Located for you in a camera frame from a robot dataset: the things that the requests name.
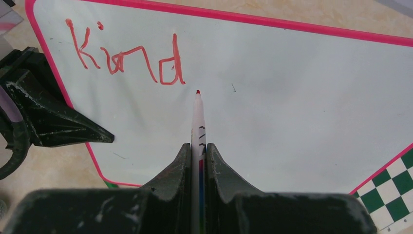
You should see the green-capped marker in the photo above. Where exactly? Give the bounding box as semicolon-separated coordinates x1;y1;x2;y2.
104;181;119;188

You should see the pink-framed whiteboard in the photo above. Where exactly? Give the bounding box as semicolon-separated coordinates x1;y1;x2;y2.
25;0;413;193

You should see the red marker pen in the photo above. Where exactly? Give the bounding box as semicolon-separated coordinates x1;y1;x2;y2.
190;90;206;234

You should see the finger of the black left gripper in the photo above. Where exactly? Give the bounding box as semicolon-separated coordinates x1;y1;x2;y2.
4;69;115;148

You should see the green white chessboard mat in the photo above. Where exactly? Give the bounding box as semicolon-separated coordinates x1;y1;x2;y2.
351;145;413;234

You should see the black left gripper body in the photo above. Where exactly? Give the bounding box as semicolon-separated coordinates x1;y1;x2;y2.
0;46;65;151

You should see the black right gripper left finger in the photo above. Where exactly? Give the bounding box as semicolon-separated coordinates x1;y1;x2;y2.
3;143;191;234

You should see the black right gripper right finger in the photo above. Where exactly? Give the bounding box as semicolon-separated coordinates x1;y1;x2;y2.
206;143;377;234

